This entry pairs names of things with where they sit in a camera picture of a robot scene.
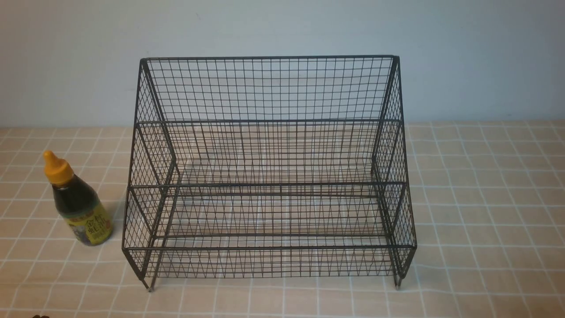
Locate dark sauce bottle yellow cap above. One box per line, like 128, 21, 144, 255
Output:
43, 151, 113, 246

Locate black wire mesh shelf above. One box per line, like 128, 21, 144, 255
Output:
122, 55, 417, 291

